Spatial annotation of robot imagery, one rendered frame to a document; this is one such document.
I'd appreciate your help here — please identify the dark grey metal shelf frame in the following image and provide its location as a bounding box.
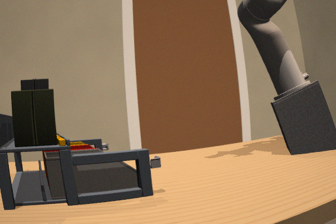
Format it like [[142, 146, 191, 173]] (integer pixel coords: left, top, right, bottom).
[[0, 113, 161, 210]]

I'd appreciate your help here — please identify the yellow long thin bar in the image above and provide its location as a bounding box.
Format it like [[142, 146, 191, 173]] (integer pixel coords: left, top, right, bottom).
[[57, 135, 66, 146]]

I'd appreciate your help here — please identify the red bin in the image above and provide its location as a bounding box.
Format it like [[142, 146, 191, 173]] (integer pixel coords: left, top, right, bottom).
[[51, 145, 97, 152]]

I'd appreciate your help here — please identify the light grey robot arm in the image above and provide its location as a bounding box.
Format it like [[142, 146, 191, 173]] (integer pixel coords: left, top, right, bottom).
[[237, 0, 311, 100]]

